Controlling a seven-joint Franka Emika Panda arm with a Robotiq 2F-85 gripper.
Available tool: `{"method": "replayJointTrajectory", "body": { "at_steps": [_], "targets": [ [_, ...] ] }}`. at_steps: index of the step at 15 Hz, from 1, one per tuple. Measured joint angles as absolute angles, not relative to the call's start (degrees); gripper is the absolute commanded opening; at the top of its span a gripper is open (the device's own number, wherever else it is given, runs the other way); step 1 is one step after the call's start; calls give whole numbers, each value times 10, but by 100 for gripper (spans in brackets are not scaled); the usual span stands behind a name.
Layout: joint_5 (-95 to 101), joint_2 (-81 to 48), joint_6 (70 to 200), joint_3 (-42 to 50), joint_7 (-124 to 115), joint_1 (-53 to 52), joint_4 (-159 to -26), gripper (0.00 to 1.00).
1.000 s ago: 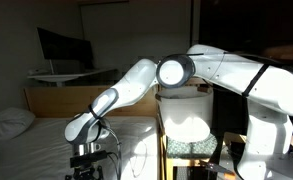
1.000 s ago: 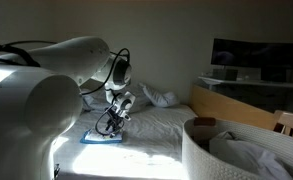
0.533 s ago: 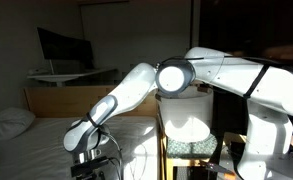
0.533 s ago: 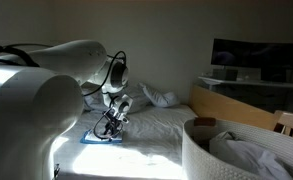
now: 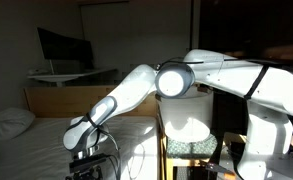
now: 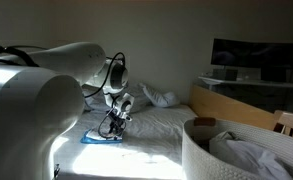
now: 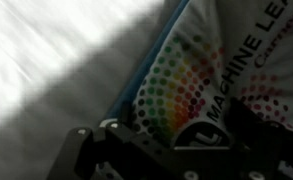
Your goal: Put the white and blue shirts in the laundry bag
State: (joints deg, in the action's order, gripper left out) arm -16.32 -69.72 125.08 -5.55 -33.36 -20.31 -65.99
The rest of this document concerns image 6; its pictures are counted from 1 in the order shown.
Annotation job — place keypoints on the white desk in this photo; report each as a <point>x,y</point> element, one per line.
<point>252,82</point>

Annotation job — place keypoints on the wooden bed footboard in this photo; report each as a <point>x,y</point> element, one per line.
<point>226,106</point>

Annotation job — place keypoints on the pale grey garment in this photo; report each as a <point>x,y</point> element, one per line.
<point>246,155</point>

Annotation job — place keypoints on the white shirt with rainbow print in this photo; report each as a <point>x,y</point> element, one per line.
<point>93,134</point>

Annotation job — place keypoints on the folded blue shirt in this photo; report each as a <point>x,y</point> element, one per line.
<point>86,140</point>

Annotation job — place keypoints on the crumpled white duvet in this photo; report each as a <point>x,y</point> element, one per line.
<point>136,100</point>

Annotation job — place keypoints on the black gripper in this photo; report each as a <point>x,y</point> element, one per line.
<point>116,120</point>

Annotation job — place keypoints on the white pillow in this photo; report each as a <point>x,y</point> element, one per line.
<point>161,97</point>

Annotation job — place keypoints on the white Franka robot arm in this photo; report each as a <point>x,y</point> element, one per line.
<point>29,110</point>

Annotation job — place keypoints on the black computer monitor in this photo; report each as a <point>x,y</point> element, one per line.
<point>252,53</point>

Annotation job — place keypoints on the white woven laundry basket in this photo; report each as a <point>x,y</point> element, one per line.
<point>202,156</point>

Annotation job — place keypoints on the dark box on desk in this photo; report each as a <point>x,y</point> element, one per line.
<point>224,74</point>

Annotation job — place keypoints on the mattress with white sheet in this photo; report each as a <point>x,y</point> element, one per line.
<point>152,140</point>

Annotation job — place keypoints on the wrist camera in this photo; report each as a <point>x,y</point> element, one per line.
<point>126,105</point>

